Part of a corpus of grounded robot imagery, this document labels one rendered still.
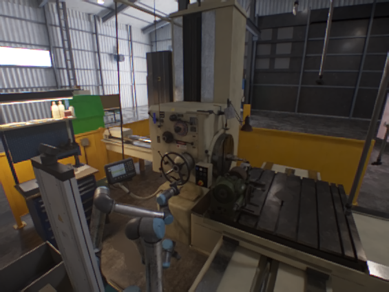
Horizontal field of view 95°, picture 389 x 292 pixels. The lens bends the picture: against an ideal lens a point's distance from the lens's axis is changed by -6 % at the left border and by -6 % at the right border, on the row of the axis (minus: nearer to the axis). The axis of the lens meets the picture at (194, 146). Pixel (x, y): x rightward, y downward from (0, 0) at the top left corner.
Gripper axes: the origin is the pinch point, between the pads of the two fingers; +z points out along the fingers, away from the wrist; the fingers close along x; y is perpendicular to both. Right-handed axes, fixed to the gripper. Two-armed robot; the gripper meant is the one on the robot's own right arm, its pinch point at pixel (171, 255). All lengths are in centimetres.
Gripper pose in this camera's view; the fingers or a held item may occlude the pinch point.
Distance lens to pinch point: 211.4
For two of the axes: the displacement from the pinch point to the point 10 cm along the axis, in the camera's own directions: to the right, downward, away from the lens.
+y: -3.6, 6.5, -6.7
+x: 9.3, 2.2, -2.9
